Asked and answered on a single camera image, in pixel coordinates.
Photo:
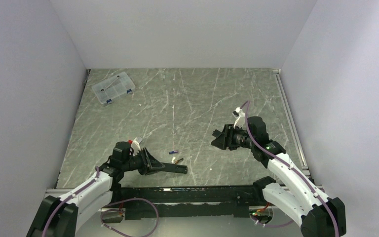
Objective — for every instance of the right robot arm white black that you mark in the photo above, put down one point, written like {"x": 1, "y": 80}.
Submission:
{"x": 316, "y": 214}

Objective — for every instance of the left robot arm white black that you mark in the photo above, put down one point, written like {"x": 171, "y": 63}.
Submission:
{"x": 63, "y": 216}

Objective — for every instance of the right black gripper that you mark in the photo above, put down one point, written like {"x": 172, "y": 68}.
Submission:
{"x": 226, "y": 138}

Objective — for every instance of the aluminium side rail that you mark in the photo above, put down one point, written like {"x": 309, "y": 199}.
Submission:
{"x": 292, "y": 126}

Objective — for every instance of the black remote battery cover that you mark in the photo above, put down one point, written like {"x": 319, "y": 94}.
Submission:
{"x": 217, "y": 133}

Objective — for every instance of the black remote control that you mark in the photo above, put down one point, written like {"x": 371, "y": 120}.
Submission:
{"x": 173, "y": 168}

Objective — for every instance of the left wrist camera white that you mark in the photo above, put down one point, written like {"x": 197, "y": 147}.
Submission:
{"x": 135, "y": 145}

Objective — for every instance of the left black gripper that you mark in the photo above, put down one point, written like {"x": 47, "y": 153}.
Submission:
{"x": 149, "y": 164}

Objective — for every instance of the clear plastic organizer box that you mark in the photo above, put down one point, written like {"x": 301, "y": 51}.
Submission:
{"x": 113, "y": 88}

